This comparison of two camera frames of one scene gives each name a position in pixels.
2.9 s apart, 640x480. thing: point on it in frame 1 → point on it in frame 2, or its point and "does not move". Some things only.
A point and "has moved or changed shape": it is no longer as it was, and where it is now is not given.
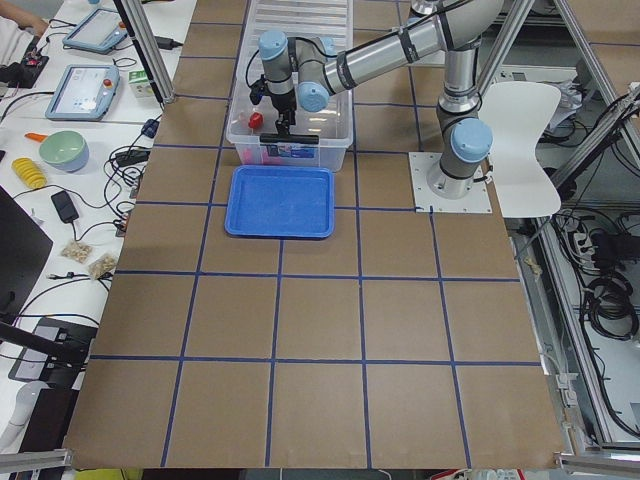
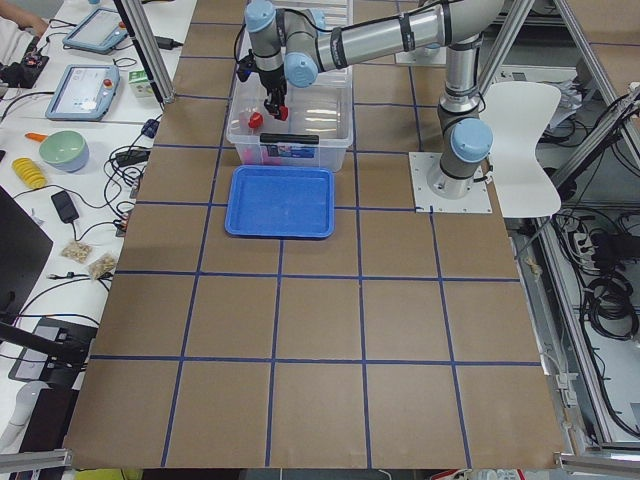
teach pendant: [102, 31] does not move
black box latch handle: [283, 137] does not move
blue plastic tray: [280, 202] does not move
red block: [256, 120] has moved or changed shape
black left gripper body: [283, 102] → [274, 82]
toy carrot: [36, 136] does not move
